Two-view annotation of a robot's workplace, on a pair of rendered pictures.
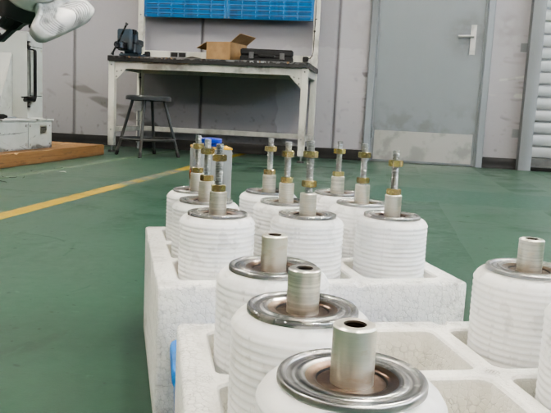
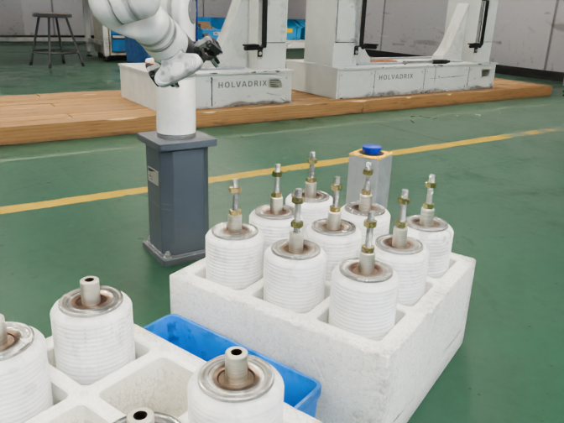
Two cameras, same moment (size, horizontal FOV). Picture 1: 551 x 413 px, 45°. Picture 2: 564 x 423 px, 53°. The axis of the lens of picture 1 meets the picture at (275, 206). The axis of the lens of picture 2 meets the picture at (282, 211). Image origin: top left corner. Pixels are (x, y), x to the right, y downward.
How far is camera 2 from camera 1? 71 cm
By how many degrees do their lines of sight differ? 47
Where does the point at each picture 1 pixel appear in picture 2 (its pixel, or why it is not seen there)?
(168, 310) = (174, 292)
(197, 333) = not seen: hidden behind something
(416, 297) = (340, 352)
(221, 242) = (215, 255)
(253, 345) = not seen: outside the picture
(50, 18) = (165, 70)
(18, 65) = (472, 14)
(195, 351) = not seen: hidden behind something
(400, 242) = (344, 299)
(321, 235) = (281, 271)
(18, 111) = (466, 55)
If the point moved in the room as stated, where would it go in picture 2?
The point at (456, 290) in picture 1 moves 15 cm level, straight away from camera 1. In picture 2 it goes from (377, 360) to (463, 335)
